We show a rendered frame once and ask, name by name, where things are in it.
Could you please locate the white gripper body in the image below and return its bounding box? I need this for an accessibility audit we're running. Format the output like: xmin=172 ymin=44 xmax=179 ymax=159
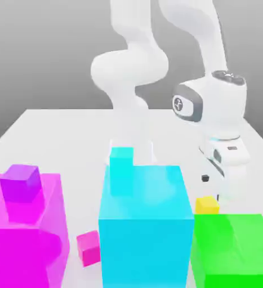
xmin=206 ymin=156 xmax=247 ymax=201

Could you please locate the small yellow cube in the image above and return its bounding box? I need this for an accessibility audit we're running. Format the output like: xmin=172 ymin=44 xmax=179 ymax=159
xmin=195 ymin=195 xmax=220 ymax=215

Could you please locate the small cyan cube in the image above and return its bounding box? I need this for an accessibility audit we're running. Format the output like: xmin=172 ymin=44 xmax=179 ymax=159
xmin=109 ymin=147 xmax=135 ymax=179

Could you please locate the small pink cube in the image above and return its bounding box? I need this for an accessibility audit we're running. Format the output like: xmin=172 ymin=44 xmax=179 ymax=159
xmin=76 ymin=229 xmax=102 ymax=268

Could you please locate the small purple cube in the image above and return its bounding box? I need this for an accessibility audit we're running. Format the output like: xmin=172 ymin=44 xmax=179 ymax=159
xmin=0 ymin=164 xmax=42 ymax=204

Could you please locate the large green box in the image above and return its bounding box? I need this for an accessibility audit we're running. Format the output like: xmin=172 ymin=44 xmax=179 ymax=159
xmin=190 ymin=213 xmax=263 ymax=288

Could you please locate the large cyan box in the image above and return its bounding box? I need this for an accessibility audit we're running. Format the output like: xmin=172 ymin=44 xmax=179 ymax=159
xmin=98 ymin=165 xmax=195 ymax=288

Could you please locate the large magenta box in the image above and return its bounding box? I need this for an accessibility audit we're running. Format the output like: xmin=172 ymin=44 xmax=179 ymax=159
xmin=0 ymin=172 xmax=70 ymax=288

